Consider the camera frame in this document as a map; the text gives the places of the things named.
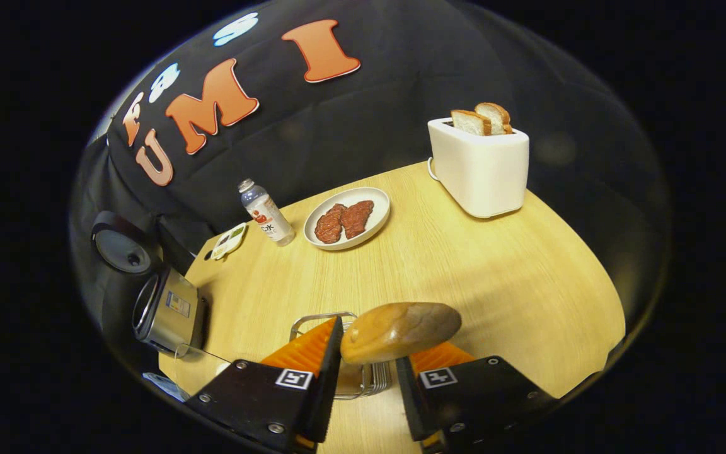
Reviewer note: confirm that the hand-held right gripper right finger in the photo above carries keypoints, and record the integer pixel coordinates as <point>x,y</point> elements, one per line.
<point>410,403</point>

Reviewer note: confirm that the white divided bean dish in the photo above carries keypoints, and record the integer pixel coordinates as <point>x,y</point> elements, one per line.
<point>229,241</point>

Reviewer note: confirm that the white toaster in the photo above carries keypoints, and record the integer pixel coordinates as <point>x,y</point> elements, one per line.
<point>483,176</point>

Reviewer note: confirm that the bread slice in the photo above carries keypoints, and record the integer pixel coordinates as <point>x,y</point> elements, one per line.
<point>469,123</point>
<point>496,116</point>

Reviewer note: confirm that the black backdrop cloth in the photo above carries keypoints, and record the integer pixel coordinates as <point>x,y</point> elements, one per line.
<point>363,113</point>

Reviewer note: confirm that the pale blue object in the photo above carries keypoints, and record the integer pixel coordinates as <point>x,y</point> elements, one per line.
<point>167,386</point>

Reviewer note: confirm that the clear plastic bottle red label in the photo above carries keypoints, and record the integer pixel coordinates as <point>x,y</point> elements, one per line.
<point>268,217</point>

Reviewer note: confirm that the black rice cooker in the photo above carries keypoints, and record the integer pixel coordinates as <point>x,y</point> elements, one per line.
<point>171,309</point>

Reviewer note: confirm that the white plate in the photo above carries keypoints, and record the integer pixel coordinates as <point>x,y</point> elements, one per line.
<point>372,211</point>

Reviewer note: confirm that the wooden spoon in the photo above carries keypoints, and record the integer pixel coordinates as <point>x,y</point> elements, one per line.
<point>401,331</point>

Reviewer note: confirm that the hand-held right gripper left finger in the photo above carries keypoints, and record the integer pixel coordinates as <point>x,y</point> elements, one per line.
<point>322,384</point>

